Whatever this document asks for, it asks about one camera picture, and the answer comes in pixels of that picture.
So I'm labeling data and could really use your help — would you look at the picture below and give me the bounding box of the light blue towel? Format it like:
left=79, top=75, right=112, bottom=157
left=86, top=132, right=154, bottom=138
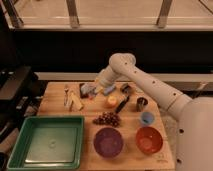
left=81, top=83, right=116, bottom=96

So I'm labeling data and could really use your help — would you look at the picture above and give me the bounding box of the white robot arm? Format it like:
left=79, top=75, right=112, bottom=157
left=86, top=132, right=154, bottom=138
left=97, top=53, right=213, bottom=171

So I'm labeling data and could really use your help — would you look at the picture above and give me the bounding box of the orange cylinder block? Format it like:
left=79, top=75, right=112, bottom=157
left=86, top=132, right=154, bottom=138
left=106, top=96, right=118, bottom=107

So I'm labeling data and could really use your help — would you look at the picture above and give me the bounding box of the black rectangular block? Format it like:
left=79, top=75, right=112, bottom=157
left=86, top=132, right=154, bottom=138
left=79, top=83, right=88, bottom=99

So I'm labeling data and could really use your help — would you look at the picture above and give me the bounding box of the bunch of dark grapes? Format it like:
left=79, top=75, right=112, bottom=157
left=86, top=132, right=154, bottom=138
left=93, top=112, right=121, bottom=127

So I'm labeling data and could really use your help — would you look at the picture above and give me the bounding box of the dark metal cup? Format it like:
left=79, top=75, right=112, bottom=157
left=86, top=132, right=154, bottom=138
left=136, top=97, right=148, bottom=112

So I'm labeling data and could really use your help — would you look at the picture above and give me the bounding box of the beige wooden utensil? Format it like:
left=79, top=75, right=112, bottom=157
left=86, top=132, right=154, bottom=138
left=66, top=91, right=84, bottom=111

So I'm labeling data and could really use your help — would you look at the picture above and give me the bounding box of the silver metal utensil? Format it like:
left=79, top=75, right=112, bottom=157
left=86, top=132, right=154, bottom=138
left=64, top=87, right=69, bottom=106

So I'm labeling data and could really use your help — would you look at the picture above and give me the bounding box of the wooden board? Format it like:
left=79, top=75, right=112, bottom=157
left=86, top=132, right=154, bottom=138
left=38, top=82, right=174, bottom=171

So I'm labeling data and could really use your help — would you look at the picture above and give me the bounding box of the small blue cup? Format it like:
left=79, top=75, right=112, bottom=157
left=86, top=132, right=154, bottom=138
left=140, top=112, right=155, bottom=126

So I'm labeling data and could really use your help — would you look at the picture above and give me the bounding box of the purple bowl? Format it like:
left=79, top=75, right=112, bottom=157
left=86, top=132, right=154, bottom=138
left=93, top=127, right=124, bottom=158

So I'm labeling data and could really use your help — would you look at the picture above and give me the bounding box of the red bowl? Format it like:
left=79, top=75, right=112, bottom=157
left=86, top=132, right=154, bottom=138
left=135, top=127, right=163, bottom=155

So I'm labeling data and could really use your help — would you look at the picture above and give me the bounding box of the green plastic tray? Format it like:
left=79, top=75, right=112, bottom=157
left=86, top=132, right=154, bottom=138
left=7, top=116, right=84, bottom=171

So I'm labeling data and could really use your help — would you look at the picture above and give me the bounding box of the black equipment on left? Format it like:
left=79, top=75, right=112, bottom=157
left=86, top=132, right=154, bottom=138
left=0, top=66, right=42, bottom=143

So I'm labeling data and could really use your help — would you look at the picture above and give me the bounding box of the black handled utensil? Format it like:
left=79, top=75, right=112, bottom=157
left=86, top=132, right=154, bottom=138
left=115, top=96, right=130, bottom=114

